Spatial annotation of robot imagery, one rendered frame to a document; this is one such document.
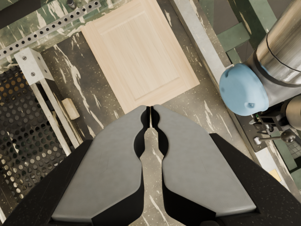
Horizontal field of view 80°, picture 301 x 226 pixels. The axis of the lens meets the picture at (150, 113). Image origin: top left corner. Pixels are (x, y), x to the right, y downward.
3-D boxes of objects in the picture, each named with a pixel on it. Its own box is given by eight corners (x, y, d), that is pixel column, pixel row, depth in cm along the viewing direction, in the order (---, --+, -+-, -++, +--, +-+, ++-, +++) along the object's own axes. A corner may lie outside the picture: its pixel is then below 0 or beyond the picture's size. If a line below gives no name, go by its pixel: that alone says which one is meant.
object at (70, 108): (70, 98, 72) (67, 97, 69) (80, 116, 72) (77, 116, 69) (64, 102, 72) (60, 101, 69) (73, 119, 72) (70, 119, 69)
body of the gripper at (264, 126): (243, 109, 51) (272, 108, 39) (270, 95, 51) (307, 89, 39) (255, 133, 51) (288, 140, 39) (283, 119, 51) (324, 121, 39)
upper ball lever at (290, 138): (254, 133, 68) (294, 128, 57) (259, 142, 68) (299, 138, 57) (249, 138, 67) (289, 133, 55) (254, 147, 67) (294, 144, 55)
